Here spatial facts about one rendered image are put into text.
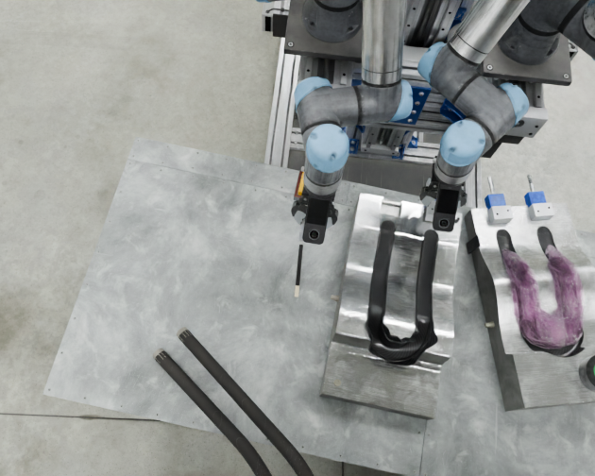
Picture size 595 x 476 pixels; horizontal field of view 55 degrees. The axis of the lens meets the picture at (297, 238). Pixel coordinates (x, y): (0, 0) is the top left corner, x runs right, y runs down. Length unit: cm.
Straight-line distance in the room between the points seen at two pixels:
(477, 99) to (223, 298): 74
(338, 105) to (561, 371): 78
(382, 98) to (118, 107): 176
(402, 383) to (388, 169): 112
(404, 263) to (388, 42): 56
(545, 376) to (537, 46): 77
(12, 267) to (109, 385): 115
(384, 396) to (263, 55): 186
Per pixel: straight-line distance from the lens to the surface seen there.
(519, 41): 155
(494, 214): 152
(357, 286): 134
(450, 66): 116
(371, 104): 110
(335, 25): 146
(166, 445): 220
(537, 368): 141
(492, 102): 115
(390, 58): 107
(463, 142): 108
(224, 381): 132
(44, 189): 258
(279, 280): 143
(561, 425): 154
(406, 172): 228
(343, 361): 134
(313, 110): 107
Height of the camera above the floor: 218
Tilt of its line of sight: 69 degrees down
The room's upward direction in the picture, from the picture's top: 8 degrees clockwise
